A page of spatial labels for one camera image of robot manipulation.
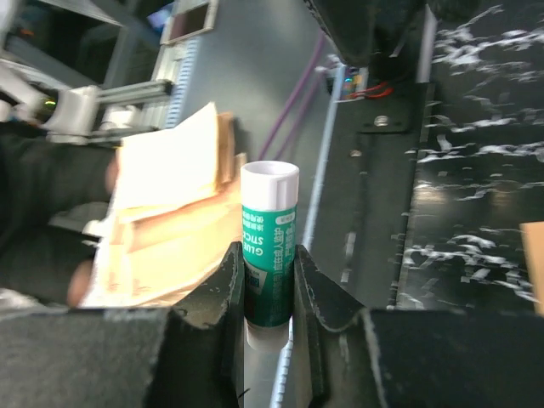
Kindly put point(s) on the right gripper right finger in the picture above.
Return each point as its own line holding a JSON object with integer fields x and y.
{"x": 335, "y": 352}

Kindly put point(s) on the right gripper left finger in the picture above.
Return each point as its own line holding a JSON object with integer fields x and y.
{"x": 201, "y": 360}

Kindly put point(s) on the green white glue stick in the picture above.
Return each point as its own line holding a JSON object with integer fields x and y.
{"x": 269, "y": 199}

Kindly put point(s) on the brown paper envelope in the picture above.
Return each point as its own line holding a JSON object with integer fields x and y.
{"x": 532, "y": 238}

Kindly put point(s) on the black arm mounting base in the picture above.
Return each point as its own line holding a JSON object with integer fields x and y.
{"x": 366, "y": 189}

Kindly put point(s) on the gloved human hand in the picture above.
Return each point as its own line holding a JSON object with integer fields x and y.
{"x": 40, "y": 179}

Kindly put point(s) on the stack of spare letters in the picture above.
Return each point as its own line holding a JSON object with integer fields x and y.
{"x": 175, "y": 211}

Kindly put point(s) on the slotted cable duct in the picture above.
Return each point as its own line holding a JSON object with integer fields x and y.
{"x": 185, "y": 55}

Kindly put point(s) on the aluminium frame equipment outside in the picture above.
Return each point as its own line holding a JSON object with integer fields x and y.
{"x": 96, "y": 71}

